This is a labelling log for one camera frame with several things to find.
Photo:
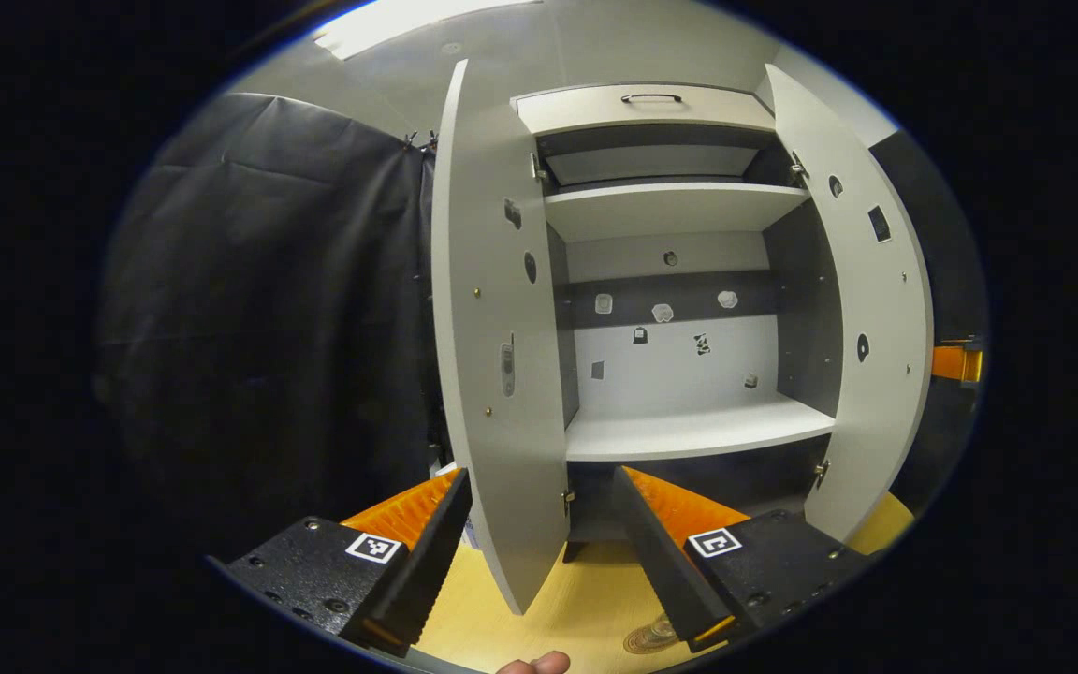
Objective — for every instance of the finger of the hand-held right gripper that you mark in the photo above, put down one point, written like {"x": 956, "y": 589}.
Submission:
{"x": 951, "y": 362}

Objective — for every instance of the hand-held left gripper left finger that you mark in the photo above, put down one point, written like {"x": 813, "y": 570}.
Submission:
{"x": 431, "y": 562}

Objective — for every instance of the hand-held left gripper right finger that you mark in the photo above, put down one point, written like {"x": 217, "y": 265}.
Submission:
{"x": 656, "y": 562}

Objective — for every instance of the white cabinet door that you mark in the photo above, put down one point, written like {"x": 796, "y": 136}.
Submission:
{"x": 492, "y": 281}
{"x": 876, "y": 309}

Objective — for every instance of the white and grey cabinet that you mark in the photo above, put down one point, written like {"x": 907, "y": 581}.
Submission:
{"x": 689, "y": 426}

